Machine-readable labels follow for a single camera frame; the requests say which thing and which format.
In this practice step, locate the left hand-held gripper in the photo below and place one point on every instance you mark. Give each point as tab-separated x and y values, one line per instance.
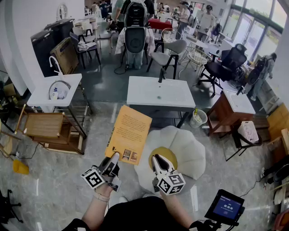
93	178

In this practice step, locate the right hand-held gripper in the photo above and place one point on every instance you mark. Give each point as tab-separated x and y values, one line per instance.
171	182

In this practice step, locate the white flower-shaped cushion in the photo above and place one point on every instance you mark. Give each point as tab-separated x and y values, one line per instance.
187	149

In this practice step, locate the orange book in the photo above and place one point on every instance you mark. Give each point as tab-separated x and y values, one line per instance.
131	130

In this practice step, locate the person's right forearm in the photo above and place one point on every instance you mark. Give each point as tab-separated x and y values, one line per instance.
178	209

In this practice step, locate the person's left forearm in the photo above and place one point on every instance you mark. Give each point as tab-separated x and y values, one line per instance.
94	212

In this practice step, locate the pink wrist band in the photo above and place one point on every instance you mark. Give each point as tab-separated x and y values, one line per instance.
101	197

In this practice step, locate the metal sink stand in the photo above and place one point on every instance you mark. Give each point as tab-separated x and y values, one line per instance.
77	121

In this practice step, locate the person's black t-shirt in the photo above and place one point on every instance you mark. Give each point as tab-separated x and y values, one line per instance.
140	214

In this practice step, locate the white waste basket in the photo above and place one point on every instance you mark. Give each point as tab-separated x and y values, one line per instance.
198	118

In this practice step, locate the white washbasin grey cabinet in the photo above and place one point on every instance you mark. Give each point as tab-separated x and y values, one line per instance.
146	92

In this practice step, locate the black screen device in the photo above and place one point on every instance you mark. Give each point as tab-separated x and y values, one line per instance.
225	207

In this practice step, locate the black folding chair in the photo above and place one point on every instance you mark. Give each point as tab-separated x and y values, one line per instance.
237	142

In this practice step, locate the wooden crate shelf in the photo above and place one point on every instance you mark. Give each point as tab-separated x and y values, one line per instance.
43	125

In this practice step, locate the wooden cabinet white basin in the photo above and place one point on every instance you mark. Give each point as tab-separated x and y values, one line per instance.
228	115

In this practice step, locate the tall black faucet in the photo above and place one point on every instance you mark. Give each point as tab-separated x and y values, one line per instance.
161	75

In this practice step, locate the white laundry basket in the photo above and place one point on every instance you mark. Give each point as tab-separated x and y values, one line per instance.
248	133

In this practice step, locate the yellow dustpan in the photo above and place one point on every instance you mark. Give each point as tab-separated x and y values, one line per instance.
20	167

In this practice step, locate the white sink steel bowl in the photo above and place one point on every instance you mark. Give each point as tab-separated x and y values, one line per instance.
40	94

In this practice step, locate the grey chair black legs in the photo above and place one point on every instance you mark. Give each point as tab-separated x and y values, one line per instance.
164	57

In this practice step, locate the small black faucet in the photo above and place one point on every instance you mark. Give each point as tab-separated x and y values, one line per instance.
240	90

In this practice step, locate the white curved faucet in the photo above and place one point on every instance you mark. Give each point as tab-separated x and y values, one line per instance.
57	65

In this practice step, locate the brown cardboard box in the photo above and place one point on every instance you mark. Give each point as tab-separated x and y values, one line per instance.
65	56

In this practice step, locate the black chair base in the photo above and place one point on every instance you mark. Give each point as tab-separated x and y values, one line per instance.
9	206

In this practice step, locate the dark blue chair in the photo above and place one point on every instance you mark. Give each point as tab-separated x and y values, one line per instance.
77	41

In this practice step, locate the black office chair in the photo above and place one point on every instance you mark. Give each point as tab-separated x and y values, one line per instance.
230	61

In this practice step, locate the wooden planks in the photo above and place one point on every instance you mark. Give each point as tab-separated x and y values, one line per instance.
278	119

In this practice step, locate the round white table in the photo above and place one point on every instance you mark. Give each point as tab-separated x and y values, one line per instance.
197	42

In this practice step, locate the black storage case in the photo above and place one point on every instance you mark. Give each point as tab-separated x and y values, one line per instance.
43	52

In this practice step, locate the red table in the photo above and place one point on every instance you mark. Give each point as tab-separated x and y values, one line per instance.
159	23

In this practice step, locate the large glass window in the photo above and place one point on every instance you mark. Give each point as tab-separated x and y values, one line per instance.
255	29

